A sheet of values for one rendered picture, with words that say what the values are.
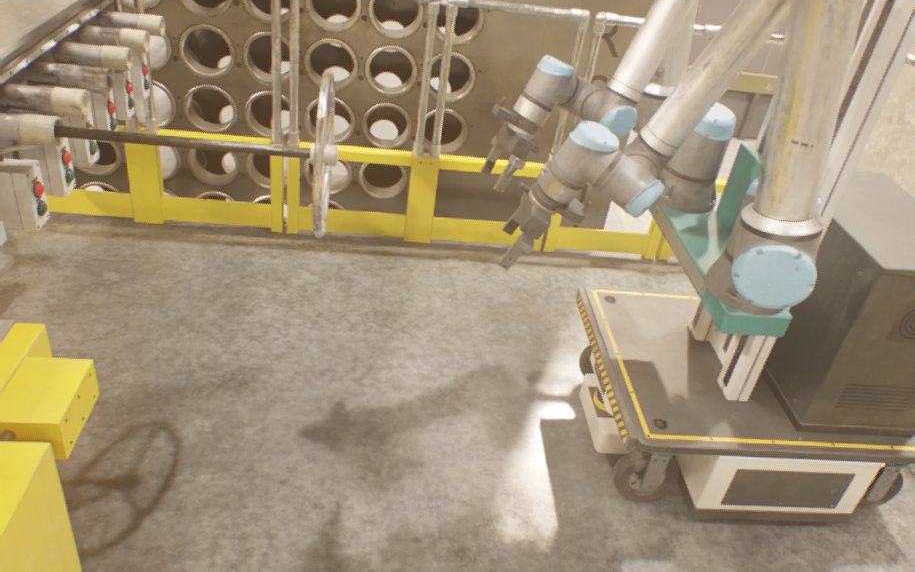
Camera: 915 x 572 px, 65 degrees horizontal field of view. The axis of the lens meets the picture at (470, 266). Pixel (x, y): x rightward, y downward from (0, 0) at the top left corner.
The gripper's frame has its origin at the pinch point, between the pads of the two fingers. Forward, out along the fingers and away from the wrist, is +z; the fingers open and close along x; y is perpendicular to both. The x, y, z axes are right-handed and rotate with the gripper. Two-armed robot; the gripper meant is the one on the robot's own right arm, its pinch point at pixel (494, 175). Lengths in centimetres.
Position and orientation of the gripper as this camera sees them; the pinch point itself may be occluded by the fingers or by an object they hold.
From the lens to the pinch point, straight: 195.3
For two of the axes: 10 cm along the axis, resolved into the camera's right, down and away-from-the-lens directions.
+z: -4.9, 8.2, 2.9
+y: 8.4, 3.5, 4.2
